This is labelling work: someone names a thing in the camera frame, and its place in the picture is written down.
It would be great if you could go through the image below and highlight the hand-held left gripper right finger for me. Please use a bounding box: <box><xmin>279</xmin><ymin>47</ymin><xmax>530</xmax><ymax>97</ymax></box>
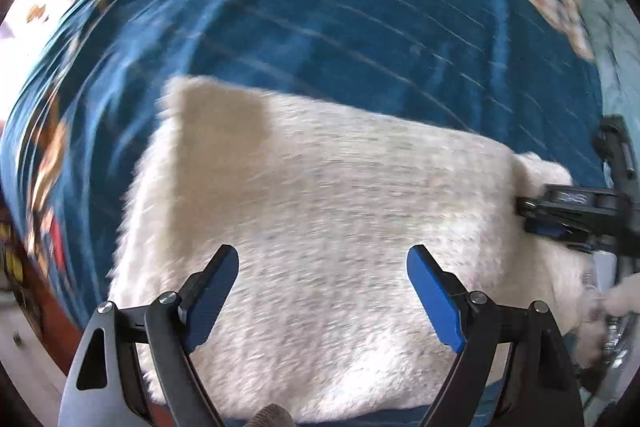
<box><xmin>406</xmin><ymin>244</ymin><xmax>586</xmax><ymax>427</ymax></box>

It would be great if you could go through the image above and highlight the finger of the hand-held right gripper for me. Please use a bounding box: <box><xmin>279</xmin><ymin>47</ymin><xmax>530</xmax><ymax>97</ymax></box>
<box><xmin>524</xmin><ymin>217</ymin><xmax>603</xmax><ymax>254</ymax></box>
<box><xmin>515</xmin><ymin>184</ymin><xmax>628</xmax><ymax>222</ymax></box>

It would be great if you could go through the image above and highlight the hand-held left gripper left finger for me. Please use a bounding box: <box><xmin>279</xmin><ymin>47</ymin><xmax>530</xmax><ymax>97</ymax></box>
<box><xmin>57</xmin><ymin>244</ymin><xmax>241</xmax><ymax>427</ymax></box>

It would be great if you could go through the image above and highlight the white tweed jacket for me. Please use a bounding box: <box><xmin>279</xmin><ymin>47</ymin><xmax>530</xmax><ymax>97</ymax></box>
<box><xmin>107</xmin><ymin>74</ymin><xmax>640</xmax><ymax>423</ymax></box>

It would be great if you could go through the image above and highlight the light blue duvet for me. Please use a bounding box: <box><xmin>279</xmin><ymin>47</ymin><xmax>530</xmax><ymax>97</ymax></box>
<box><xmin>570</xmin><ymin>0</ymin><xmax>640</xmax><ymax>118</ymax></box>

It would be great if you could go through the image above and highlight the white drawer unit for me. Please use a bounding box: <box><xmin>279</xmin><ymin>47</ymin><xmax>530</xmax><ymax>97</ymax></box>
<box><xmin>0</xmin><ymin>287</ymin><xmax>66</xmax><ymax>427</ymax></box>

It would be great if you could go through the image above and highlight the blue striped bed sheet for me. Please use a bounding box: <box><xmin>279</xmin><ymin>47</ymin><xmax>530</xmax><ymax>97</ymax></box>
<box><xmin>0</xmin><ymin>0</ymin><xmax>611</xmax><ymax>427</ymax></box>

